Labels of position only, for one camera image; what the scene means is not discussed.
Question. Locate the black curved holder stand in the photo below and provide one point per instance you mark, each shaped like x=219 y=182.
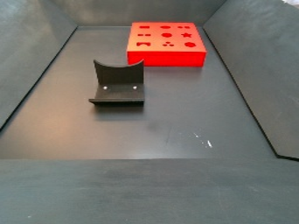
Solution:
x=121 y=84

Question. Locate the red shape sorter block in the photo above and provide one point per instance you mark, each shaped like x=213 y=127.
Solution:
x=166 y=44

